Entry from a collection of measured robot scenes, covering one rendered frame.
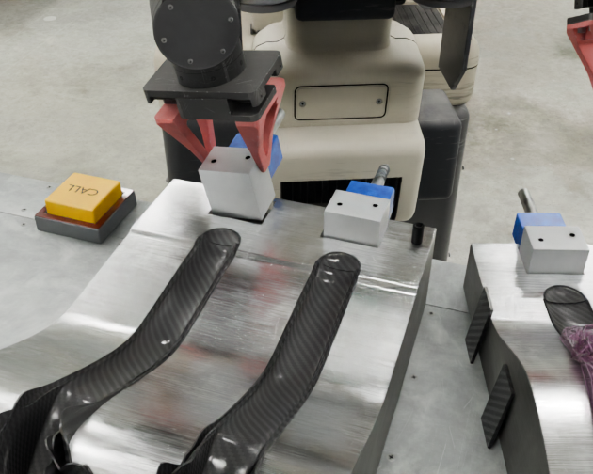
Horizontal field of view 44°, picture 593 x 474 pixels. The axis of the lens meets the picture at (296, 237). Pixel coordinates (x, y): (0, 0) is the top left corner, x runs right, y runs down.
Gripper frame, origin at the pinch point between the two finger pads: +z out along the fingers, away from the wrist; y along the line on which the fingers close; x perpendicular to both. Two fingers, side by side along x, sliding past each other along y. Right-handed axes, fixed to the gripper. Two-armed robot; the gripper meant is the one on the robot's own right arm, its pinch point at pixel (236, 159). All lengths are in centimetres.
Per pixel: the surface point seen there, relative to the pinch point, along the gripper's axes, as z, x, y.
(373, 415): 4.4, -20.9, 17.4
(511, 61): 128, 236, -2
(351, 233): 5.1, -2.9, 10.9
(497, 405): 11.9, -13.4, 24.6
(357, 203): 3.6, -0.7, 11.0
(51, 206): 7.6, -0.5, -23.7
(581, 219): 118, 129, 30
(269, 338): 4.5, -15.8, 8.0
